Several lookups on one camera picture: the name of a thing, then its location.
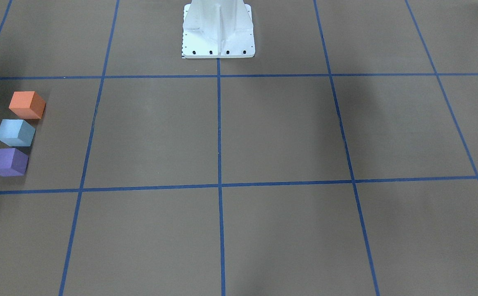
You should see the light blue foam block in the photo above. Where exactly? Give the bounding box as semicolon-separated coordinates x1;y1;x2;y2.
0;119;36;147

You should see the orange foam block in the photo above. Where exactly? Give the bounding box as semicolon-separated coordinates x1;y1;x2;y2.
8;91;46;120

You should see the purple foam block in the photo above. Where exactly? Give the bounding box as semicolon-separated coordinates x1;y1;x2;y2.
0;148;29;177

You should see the white metal mount base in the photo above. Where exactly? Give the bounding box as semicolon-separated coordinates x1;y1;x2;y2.
181;0;256;59

